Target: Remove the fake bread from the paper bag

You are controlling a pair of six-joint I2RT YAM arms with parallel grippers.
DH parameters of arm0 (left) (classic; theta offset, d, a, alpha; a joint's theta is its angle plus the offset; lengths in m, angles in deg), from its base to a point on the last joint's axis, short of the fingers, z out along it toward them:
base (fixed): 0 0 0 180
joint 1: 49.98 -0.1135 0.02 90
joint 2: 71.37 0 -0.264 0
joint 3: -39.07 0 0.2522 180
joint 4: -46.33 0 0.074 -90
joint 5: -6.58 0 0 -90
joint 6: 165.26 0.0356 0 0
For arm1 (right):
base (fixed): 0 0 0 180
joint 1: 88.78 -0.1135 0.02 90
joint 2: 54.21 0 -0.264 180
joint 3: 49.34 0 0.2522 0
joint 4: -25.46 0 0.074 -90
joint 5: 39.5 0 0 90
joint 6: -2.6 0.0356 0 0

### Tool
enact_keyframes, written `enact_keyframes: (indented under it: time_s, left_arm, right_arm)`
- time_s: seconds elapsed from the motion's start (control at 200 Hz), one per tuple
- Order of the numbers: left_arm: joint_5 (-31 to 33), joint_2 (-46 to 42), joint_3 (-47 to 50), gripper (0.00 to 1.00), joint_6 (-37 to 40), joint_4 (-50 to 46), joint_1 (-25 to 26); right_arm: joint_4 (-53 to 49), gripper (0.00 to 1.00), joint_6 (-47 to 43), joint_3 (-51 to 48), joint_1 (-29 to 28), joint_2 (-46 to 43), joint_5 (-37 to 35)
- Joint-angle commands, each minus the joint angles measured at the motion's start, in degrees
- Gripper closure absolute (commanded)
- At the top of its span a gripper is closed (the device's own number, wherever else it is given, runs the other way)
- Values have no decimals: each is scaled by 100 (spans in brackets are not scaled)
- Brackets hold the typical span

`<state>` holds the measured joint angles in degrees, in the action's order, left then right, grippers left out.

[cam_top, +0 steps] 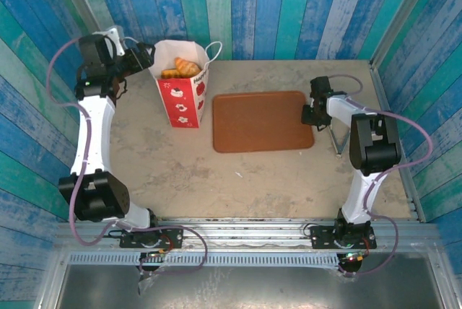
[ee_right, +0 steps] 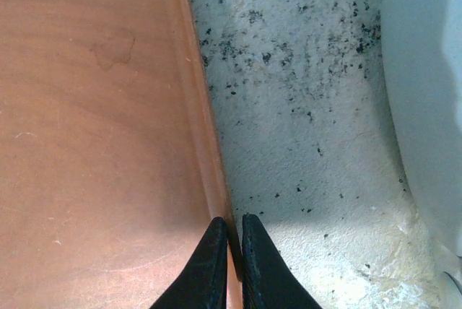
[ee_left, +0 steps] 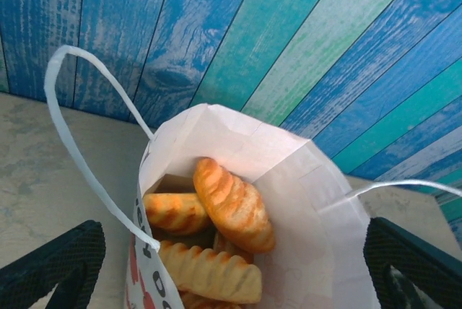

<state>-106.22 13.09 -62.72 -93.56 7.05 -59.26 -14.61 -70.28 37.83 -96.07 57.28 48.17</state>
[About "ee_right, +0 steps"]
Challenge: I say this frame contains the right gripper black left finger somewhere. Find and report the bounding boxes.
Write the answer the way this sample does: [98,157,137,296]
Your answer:
[149,216,230,309]

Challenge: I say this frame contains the brown plastic tray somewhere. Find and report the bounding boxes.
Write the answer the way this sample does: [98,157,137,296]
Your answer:
[0,0,243,309]

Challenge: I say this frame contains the metal tongs with white tips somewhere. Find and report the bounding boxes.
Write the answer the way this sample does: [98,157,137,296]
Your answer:
[378,0,462,283]

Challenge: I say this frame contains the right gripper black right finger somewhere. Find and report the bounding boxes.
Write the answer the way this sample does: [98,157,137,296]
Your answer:
[241,213,323,309]

